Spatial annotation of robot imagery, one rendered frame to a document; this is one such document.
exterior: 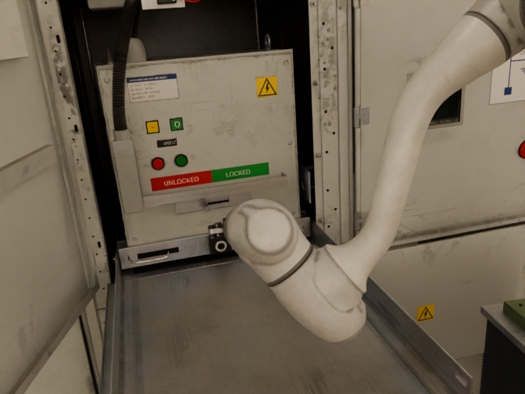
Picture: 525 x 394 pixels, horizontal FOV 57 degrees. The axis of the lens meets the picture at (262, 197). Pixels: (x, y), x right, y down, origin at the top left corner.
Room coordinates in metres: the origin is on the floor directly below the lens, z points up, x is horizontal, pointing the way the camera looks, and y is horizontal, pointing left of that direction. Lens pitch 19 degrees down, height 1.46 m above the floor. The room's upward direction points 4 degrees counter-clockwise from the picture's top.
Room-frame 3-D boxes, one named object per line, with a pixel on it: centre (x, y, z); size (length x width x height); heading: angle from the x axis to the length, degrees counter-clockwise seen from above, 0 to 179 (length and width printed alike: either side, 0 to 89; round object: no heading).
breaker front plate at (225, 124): (1.25, 0.13, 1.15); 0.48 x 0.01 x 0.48; 104
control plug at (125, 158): (1.14, 0.32, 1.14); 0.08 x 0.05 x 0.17; 14
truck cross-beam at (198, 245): (1.27, 0.14, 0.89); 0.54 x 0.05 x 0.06; 104
